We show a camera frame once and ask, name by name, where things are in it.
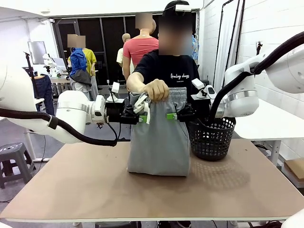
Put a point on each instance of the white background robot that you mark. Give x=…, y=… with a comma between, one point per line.
x=48, y=63

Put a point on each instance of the person in black t-shirt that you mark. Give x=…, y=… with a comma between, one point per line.
x=166, y=66

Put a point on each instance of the brown cardboard box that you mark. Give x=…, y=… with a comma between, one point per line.
x=295, y=169

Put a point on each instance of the wall whiteboard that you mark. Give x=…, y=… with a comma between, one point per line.
x=36, y=52

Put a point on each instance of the figure with yellow shirt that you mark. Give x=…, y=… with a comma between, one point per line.
x=91, y=59

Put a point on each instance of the black perforated plastic basket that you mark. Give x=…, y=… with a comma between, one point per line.
x=209, y=147

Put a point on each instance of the person's right hand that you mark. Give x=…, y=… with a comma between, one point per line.
x=158, y=90

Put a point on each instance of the mannequin with floral shirt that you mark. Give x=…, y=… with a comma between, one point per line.
x=194, y=50

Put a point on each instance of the mannequin with blue jeans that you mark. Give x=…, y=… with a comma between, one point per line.
x=46, y=90

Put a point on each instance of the mannequin with red top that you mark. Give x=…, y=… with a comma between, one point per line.
x=140, y=47

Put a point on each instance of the black cap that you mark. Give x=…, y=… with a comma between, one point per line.
x=169, y=6

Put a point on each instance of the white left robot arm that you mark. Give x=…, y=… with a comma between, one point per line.
x=71, y=107

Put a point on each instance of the black backdrop stand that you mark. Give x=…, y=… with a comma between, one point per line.
x=241, y=35

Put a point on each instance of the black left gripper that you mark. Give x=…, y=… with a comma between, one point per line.
x=116, y=115

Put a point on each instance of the grey plastic stool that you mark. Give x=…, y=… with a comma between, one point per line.
x=14, y=156

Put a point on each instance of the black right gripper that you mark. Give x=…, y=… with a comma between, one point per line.
x=200, y=112

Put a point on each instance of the white head-mounted camera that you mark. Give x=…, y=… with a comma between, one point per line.
x=183, y=8

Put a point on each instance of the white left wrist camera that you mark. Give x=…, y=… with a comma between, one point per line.
x=115, y=87

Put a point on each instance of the grey sweat shorts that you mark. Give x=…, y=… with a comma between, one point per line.
x=159, y=147

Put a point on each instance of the black camera tripod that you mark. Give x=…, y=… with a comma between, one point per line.
x=258, y=47
x=29, y=64

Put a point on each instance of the figure with blue jacket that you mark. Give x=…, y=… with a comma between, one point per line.
x=77, y=61

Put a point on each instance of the mannequin with cream shirt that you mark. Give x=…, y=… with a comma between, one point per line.
x=120, y=55

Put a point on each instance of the black sneaker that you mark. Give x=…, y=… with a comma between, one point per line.
x=183, y=224

